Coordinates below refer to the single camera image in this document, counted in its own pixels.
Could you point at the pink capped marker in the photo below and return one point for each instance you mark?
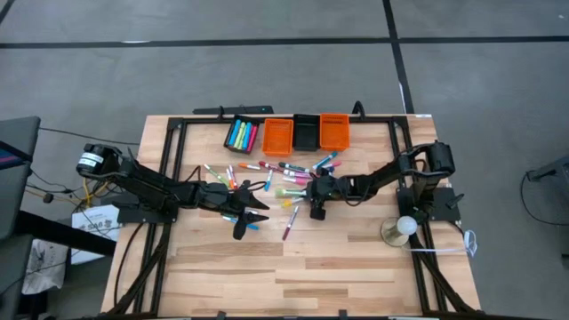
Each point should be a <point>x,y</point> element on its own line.
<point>333,165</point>
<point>294,180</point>

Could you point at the white printed paper sheet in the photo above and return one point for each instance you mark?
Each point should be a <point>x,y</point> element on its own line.
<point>95,231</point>

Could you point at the orange capped white marker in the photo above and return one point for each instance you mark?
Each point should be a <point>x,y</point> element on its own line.
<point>250,166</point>

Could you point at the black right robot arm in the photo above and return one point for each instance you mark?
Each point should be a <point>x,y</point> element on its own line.
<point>400,169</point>

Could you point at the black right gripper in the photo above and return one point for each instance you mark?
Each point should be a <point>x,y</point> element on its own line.
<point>329,189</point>

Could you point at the black chair base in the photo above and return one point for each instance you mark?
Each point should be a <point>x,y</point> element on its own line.
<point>553,169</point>

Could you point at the green Expo marker lime cap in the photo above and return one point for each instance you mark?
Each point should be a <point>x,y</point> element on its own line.
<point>289,193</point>

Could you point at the pink highlighter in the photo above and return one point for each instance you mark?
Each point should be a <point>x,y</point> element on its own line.
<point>252,138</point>

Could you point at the light blue highlighter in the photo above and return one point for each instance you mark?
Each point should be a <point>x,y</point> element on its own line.
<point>247,135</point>
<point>234,132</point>

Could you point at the white bulb brass lamp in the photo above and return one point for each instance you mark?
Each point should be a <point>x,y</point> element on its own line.
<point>406,225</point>

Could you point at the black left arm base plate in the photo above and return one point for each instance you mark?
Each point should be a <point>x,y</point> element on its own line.
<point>133,215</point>

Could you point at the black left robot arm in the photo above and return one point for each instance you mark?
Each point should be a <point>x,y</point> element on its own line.
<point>142,186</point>

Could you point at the lime green highlighter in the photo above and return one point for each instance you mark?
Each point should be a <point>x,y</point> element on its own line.
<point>239,135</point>

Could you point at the red capped white marker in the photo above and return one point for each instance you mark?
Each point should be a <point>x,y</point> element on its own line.
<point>269,165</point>

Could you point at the black power strip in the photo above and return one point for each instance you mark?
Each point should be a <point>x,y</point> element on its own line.
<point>231,110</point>

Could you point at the light blue capped white marker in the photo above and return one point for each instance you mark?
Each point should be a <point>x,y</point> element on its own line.
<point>253,226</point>

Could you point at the black beam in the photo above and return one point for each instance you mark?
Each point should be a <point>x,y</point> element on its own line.
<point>58,231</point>

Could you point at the orange plastic mesh basket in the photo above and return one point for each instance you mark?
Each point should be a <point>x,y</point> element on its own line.
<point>278,138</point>
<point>334,131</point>

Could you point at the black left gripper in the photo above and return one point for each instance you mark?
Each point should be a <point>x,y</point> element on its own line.
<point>238,200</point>

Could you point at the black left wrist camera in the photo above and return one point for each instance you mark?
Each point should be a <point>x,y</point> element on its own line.
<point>213,189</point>

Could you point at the black plastic mesh basket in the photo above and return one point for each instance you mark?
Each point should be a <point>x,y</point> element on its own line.
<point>306,133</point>
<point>227,142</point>

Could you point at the short light blue capped marker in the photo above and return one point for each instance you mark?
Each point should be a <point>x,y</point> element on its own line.
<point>269,180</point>

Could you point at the black aluminium table frame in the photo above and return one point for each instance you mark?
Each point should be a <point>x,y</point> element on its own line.
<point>200,120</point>

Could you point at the dark green capped marker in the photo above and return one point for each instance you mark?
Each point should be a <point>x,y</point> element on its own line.
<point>293,167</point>

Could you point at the yellow capped white marker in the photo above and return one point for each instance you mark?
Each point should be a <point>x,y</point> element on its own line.
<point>291,203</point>

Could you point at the purple capped Expo marker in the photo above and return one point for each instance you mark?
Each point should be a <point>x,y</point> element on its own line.
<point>291,222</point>

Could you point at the white crumpled cloth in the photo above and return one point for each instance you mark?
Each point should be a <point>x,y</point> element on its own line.
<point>44,266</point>

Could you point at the thin green marker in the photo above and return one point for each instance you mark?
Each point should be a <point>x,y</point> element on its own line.
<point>215,174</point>

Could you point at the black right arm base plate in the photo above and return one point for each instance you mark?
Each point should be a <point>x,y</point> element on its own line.
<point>444,209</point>

